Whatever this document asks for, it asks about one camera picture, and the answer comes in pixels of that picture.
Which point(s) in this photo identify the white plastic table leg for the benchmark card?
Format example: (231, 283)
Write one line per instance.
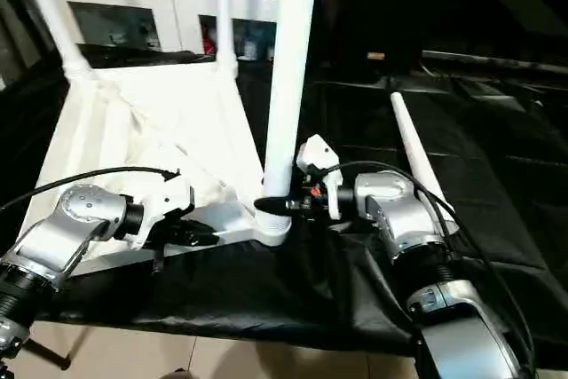
(288, 86)
(417, 148)
(53, 10)
(225, 10)

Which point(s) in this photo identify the white plastic table top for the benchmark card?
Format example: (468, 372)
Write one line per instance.
(155, 108)

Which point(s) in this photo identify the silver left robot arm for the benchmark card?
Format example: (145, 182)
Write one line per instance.
(57, 232)

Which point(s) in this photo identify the black mat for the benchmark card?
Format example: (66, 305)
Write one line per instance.
(266, 290)

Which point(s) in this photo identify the brown round object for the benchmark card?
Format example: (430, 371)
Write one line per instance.
(183, 374)

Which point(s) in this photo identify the dark metal stand leg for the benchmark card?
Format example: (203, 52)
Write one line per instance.
(57, 354)

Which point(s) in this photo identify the small tan block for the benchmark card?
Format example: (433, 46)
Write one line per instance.
(375, 56)

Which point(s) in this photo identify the long metal rod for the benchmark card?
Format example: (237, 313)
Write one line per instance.
(488, 61)

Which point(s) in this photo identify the grey curtain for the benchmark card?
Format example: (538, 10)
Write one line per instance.
(18, 41)

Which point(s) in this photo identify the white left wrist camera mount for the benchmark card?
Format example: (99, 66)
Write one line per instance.
(164, 201)

